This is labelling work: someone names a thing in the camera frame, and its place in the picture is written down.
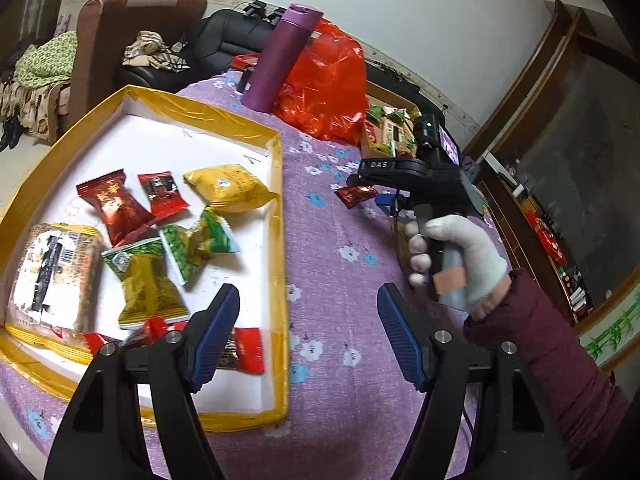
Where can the red plastic bag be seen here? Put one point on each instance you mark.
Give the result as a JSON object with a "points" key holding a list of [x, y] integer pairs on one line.
{"points": [[325, 93]]}

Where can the wooden tv cabinet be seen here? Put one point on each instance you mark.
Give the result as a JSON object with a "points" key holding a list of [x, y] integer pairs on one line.
{"points": [[559, 166]]}

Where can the dark red candy packet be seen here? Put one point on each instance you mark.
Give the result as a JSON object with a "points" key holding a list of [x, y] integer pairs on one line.
{"points": [[124, 217]]}

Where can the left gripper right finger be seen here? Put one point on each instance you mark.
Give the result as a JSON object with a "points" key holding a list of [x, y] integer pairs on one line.
{"points": [[514, 435]]}

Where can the green yellow snack packet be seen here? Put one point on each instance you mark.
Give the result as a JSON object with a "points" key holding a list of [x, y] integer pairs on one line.
{"points": [[148, 292]]}

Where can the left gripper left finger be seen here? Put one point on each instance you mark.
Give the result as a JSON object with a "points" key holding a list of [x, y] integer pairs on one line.
{"points": [[101, 436]]}

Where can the yellow gift box tray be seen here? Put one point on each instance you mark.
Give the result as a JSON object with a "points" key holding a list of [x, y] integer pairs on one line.
{"points": [[144, 131]]}

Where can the maroon sleeved right forearm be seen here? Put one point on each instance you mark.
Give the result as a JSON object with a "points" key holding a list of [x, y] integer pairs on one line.
{"points": [[587, 407]]}

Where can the white gloved right hand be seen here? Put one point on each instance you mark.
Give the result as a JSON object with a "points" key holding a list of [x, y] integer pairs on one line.
{"points": [[487, 281]]}

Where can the yellow snack pouch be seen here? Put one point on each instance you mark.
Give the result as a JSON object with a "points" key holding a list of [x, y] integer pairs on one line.
{"points": [[229, 188]]}

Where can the brown armchair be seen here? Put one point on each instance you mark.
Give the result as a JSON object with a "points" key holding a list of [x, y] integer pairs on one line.
{"points": [[105, 28]]}

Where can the purple floral tablecloth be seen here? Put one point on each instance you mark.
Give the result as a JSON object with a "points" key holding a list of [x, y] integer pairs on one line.
{"points": [[332, 402]]}

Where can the purple thermos bottle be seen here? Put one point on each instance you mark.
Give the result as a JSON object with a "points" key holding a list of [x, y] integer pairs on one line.
{"points": [[286, 43]]}

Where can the black leather sofa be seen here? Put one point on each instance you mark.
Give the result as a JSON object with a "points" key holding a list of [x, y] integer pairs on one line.
{"points": [[211, 45]]}

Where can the brown cardboard snack box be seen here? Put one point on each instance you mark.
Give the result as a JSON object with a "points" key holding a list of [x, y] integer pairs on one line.
{"points": [[388, 126]]}

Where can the brown biscuit packet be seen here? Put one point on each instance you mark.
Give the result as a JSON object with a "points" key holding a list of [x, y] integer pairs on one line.
{"points": [[50, 299]]}

